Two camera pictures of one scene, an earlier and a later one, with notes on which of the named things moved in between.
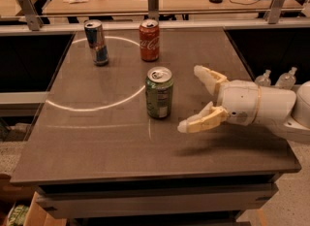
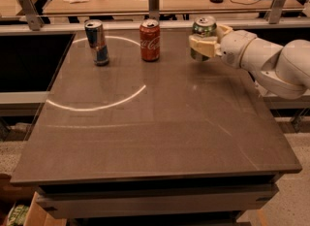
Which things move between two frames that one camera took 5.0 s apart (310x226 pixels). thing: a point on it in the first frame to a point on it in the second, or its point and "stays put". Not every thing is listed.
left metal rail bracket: [32, 18] stays put
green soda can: [159, 86] to [202, 25]
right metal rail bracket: [272, 14] stays put
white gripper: [239, 102] to [234, 48]
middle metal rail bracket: [153, 2] stays put
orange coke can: [149, 40] stays put
